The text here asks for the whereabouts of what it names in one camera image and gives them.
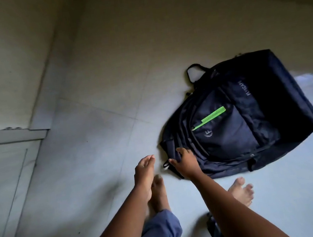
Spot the person's right hand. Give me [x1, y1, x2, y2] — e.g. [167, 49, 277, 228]
[167, 145, 203, 183]

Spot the person's right foot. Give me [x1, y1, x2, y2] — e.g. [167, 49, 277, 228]
[226, 175, 257, 210]

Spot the person's left foot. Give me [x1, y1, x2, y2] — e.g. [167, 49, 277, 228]
[144, 173, 171, 215]

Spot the blue trouser leg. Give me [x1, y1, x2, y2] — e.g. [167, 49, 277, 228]
[205, 210, 230, 237]
[129, 207, 184, 237]

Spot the blue trouser left leg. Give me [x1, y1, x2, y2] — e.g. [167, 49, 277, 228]
[129, 207, 184, 237]

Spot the person's left hand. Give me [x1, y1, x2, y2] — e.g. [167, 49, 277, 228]
[130, 154, 162, 204]

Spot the white door frame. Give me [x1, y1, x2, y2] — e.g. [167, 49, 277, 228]
[0, 119, 49, 146]

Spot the person's right forearm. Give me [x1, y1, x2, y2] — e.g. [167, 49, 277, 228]
[188, 159, 294, 237]

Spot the person's foot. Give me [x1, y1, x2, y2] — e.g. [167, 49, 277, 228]
[226, 175, 257, 210]
[144, 173, 171, 215]

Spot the blue trouser right leg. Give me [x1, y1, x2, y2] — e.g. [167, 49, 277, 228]
[205, 210, 230, 237]

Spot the dark blue backpack green stripe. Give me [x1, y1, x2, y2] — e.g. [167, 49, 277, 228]
[148, 43, 313, 187]

